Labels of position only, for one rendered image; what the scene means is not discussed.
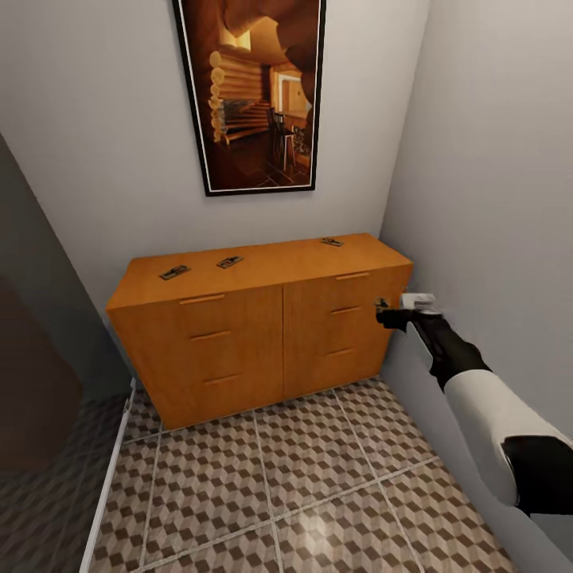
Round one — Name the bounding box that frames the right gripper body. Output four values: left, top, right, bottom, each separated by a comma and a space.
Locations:
382, 308, 413, 330

